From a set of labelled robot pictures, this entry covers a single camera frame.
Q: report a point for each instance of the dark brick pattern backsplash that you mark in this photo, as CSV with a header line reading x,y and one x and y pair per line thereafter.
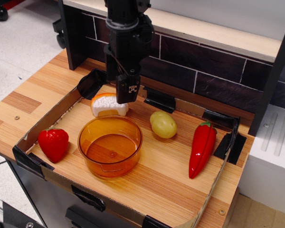
x,y
219,75

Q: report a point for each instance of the red toy strawberry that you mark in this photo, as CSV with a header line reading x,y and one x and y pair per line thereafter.
x,y
53,142

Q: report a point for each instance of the black left shelf post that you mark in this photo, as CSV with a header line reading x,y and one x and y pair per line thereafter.
x,y
73,28

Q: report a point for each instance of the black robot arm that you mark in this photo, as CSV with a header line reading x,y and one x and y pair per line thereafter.
x,y
126,11

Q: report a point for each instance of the yellow toy potato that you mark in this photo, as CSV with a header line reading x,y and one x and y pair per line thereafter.
x,y
163,125

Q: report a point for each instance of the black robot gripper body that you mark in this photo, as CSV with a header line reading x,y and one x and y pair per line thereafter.
x,y
130,43

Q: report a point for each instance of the black metal frame bottom left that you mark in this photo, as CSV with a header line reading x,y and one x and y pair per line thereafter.
x,y
13,218

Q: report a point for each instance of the black caster wheel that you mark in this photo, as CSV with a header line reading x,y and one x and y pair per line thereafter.
x,y
58,28
3,10

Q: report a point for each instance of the transparent orange plastic pot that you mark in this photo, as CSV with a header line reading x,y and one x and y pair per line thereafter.
x,y
110,145

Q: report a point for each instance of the black caster wheel far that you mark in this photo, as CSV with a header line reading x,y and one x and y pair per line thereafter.
x,y
3,10

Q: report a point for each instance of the white ribbed appliance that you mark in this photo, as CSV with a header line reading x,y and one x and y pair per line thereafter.
x,y
263,178

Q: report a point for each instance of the black right shelf post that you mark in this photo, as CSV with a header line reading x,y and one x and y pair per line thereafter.
x,y
269,89

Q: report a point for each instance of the red toy chili pepper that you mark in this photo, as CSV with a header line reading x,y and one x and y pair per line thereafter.
x,y
202,146

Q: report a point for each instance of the white orange toy sushi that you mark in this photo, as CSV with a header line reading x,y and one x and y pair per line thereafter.
x,y
106,104

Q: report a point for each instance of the cardboard fence with black tape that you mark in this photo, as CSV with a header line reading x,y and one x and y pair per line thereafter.
x,y
60,201

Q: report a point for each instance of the light wooden shelf board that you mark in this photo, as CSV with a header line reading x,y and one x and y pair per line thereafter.
x,y
215,36

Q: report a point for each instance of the black shelf post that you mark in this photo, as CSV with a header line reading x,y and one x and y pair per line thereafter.
x,y
269,89
73,28

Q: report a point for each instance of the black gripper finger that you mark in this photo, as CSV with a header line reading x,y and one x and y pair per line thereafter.
x,y
127,88
111,68

